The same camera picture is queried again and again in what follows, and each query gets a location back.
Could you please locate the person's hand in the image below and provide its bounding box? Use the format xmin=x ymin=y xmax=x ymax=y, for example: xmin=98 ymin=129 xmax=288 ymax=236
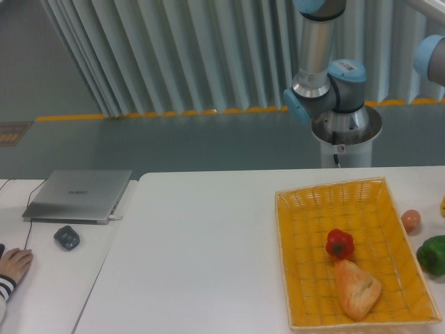
xmin=0 ymin=248 xmax=33 ymax=283

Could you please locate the red bell pepper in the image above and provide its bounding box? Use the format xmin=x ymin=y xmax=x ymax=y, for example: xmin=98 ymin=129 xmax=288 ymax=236
xmin=325 ymin=229 xmax=355 ymax=260

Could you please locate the striped sleeve forearm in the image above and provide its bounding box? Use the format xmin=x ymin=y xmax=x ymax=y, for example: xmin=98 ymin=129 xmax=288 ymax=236
xmin=0 ymin=275 xmax=17 ymax=324

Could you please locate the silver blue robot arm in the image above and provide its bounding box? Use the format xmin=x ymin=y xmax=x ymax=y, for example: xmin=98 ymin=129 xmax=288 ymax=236
xmin=284 ymin=1 xmax=444 ymax=145

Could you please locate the yellow woven basket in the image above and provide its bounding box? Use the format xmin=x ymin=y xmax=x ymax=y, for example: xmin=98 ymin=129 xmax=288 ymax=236
xmin=275 ymin=177 xmax=442 ymax=331

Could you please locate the dark grey small device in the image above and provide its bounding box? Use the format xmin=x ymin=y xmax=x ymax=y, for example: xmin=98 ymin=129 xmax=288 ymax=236
xmin=54 ymin=225 xmax=80 ymax=251

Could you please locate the silver closed laptop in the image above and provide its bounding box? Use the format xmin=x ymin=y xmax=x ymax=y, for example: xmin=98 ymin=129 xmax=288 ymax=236
xmin=22 ymin=170 xmax=131 ymax=225

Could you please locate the white pleated curtain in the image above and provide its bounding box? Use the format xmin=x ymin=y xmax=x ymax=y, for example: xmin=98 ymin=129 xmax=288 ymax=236
xmin=42 ymin=1 xmax=444 ymax=118

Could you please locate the brown egg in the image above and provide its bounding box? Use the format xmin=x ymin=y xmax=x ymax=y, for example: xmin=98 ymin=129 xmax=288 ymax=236
xmin=400 ymin=209 xmax=421 ymax=233

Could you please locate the green bell pepper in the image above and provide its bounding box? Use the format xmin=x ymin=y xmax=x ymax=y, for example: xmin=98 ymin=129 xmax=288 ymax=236
xmin=416 ymin=235 xmax=444 ymax=277

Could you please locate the yellow object at edge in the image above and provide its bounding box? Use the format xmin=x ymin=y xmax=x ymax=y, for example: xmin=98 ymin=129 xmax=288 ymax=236
xmin=439 ymin=196 xmax=445 ymax=217

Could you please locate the black mouse cable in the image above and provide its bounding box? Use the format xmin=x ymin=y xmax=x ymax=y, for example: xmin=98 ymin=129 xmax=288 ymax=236
xmin=0 ymin=179 xmax=48 ymax=251

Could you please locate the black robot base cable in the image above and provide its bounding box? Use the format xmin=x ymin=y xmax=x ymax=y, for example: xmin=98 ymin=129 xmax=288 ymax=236
xmin=331 ymin=130 xmax=341 ymax=169

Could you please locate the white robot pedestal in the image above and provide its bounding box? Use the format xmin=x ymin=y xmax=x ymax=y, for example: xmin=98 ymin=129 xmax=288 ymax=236
xmin=319 ymin=140 xmax=373 ymax=168

